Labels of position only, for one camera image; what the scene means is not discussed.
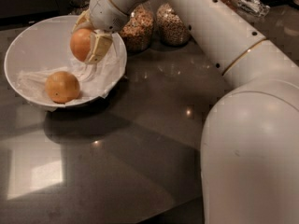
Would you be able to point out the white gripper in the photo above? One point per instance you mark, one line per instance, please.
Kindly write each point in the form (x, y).
(103, 12)

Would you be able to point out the orange fruit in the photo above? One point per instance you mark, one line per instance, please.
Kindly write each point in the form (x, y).
(80, 43)
(62, 87)

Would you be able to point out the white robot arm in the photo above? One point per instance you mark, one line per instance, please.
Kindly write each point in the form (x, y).
(250, 141)

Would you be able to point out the white bowl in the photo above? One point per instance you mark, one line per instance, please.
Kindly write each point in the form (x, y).
(44, 45)

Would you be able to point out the glass jar mixed cereal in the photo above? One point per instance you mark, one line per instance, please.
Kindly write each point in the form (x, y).
(137, 33)

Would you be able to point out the white plastic liner sheet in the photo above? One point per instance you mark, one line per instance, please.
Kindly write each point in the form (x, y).
(95, 80)

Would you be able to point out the glass jar round cereal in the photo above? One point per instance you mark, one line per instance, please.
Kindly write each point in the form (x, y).
(171, 29)

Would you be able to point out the clear plastic wrapped packet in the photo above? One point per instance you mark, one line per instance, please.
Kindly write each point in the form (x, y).
(253, 7)

